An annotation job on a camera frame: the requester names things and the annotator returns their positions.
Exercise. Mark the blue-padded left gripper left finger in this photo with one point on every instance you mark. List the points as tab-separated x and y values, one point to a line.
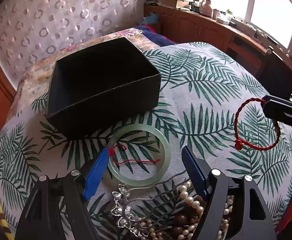
41	219

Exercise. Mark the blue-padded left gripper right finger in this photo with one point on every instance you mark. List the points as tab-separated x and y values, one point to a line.
250	217

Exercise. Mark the silver ornate hair comb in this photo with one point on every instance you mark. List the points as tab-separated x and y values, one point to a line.
147	212

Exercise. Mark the pale green jade bangle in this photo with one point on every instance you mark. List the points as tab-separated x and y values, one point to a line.
139	154

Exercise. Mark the pink bottle on cabinet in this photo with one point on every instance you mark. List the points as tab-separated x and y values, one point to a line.
206	9

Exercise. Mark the wooden cabinet along window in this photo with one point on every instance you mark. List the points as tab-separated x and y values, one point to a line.
182	26

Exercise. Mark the blue blanket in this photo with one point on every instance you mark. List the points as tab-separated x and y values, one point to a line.
154	37

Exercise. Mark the black open storage box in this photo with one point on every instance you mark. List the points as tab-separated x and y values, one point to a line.
100	87

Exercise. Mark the cardboard box on cabinet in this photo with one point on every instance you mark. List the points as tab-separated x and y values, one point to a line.
176	3

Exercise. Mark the teal plush toy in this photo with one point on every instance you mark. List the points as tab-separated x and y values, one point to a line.
151	19

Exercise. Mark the circle-patterned sheer curtain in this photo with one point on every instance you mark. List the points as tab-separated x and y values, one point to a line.
33	30

